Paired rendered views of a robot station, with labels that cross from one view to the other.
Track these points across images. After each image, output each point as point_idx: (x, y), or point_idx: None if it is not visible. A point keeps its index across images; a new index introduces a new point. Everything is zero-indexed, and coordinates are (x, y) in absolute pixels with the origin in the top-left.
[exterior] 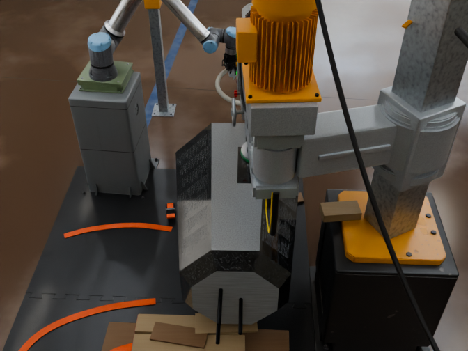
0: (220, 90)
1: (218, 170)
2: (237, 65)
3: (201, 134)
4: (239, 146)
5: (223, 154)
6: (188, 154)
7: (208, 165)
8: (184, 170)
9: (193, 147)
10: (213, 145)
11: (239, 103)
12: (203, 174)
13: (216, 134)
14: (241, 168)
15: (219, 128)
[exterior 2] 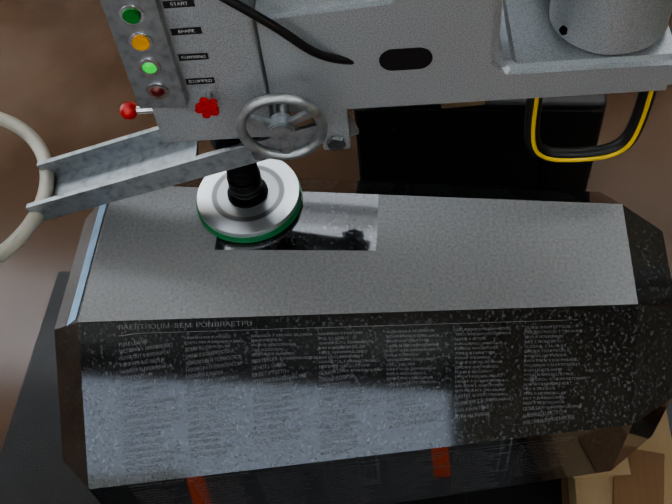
0: None
1: (317, 296)
2: (151, 41)
3: (101, 366)
4: (213, 245)
5: (248, 284)
6: (151, 424)
7: (283, 327)
8: (223, 435)
9: (137, 399)
10: (196, 312)
11: (31, 227)
12: (306, 350)
13: (145, 306)
14: (315, 241)
15: (113, 300)
